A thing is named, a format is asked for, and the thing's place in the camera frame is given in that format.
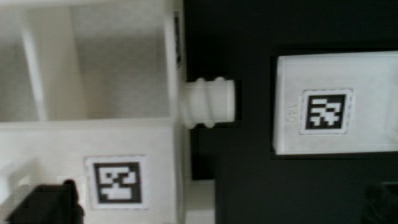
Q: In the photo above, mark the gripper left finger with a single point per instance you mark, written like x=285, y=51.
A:
x=50, y=206

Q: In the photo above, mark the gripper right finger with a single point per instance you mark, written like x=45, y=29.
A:
x=381, y=206

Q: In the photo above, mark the white cabinet body box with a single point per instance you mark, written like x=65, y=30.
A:
x=100, y=106

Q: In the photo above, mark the white cabinet door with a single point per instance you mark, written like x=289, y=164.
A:
x=337, y=103

